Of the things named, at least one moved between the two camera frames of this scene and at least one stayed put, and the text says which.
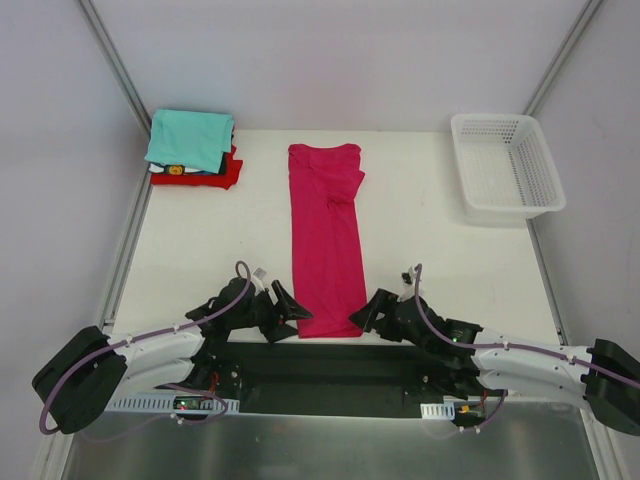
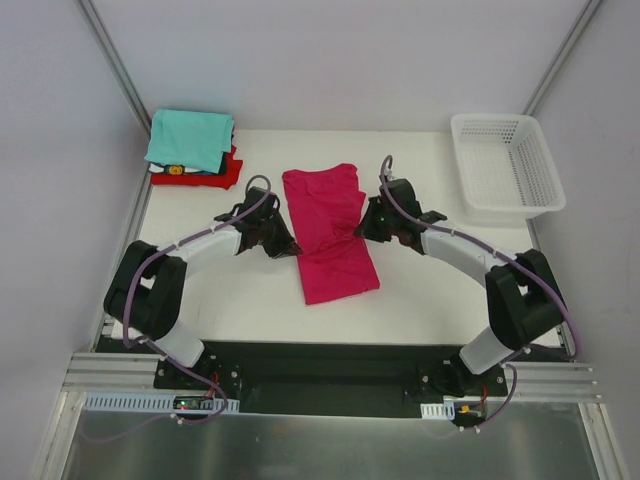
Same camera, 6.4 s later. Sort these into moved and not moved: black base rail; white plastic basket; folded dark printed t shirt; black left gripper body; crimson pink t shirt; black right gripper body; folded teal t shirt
Moved: black right gripper body; black left gripper body; crimson pink t shirt
Not moved: white plastic basket; folded dark printed t shirt; folded teal t shirt; black base rail
